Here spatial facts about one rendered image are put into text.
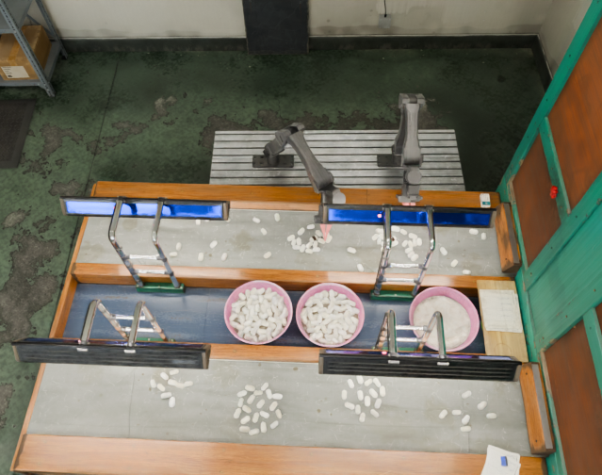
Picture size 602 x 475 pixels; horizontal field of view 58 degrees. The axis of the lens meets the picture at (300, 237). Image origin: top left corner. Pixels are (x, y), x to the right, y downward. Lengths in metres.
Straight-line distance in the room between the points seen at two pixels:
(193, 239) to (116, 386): 0.67
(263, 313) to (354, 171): 0.86
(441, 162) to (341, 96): 1.36
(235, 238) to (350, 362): 0.87
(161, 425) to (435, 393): 0.99
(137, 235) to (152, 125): 1.52
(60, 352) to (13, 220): 1.90
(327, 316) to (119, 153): 2.08
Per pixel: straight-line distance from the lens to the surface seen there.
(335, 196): 2.11
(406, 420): 2.07
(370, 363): 1.73
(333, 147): 2.71
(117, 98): 4.09
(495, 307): 2.24
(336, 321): 2.16
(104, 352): 1.84
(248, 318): 2.16
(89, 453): 2.13
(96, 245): 2.47
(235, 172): 2.62
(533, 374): 2.10
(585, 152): 1.89
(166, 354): 1.78
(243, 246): 2.31
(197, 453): 2.03
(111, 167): 3.69
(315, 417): 2.04
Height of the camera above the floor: 2.74
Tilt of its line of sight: 60 degrees down
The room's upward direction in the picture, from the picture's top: 2 degrees counter-clockwise
